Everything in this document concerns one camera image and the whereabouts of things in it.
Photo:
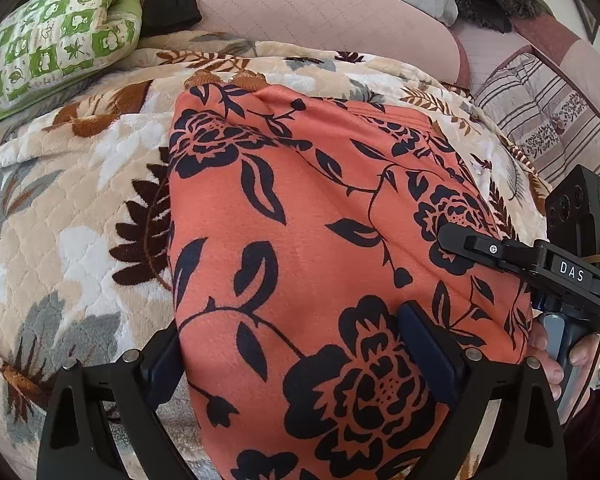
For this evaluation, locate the orange floral garment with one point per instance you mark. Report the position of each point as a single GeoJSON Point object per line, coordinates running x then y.
{"type": "Point", "coordinates": [330, 270]}

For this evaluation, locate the person's right forearm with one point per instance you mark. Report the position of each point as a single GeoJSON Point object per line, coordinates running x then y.
{"type": "Point", "coordinates": [597, 435]}

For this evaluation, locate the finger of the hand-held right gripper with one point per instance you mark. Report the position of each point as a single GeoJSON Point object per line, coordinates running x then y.
{"type": "Point", "coordinates": [480, 247]}

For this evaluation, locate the pink quilted cushion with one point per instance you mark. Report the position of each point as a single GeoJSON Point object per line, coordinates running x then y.
{"type": "Point", "coordinates": [320, 10]}

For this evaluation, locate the green patterned pillow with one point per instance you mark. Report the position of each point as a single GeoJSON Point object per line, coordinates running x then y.
{"type": "Point", "coordinates": [55, 40]}

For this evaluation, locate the pink patchwork bedcover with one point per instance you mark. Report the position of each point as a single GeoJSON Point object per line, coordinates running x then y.
{"type": "Point", "coordinates": [560, 40]}

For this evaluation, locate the striped quilt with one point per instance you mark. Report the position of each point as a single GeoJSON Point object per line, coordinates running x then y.
{"type": "Point", "coordinates": [545, 110]}

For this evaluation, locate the person's right hand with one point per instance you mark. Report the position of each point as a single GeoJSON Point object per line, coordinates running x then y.
{"type": "Point", "coordinates": [542, 355]}

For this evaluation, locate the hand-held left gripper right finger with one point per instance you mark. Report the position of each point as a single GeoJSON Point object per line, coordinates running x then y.
{"type": "Point", "coordinates": [427, 355]}

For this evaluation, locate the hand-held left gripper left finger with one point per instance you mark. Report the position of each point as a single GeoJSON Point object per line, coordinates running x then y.
{"type": "Point", "coordinates": [162, 365]}

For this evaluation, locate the cream leaf-print blanket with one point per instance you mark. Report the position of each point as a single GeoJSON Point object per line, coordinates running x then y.
{"type": "Point", "coordinates": [70, 220]}

